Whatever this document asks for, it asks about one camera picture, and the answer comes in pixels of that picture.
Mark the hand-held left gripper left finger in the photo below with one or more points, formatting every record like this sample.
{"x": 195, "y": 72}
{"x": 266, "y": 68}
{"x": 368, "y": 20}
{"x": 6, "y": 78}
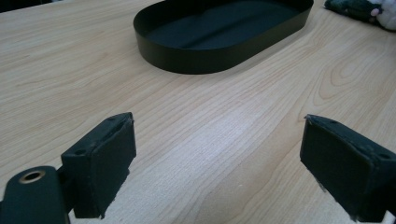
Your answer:
{"x": 102, "y": 161}

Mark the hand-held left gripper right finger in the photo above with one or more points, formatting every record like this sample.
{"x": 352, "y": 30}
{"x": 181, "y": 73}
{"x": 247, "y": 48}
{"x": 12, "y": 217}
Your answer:
{"x": 342, "y": 161}

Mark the dark green plush toy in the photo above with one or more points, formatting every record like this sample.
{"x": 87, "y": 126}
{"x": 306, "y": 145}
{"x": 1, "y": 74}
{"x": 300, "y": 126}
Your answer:
{"x": 364, "y": 11}

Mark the black oval tray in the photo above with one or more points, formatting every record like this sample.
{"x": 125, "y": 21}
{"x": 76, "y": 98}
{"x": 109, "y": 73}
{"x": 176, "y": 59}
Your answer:
{"x": 222, "y": 34}

